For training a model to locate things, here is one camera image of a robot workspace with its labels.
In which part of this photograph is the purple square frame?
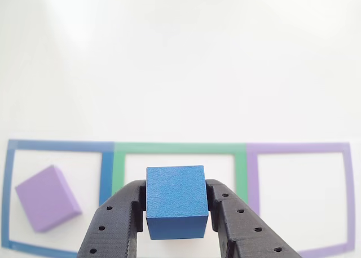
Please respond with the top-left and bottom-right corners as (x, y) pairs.
(245, 141), (356, 258)

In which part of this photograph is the blue square frame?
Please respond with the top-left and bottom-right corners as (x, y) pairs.
(0, 139), (116, 257)

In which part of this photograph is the green square frame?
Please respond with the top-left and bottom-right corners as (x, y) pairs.
(111, 141), (249, 205)

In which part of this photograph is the small blue cube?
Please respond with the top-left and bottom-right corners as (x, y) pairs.
(145, 164), (209, 241)

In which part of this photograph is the purple block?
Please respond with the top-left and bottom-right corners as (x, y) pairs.
(14, 164), (83, 234)

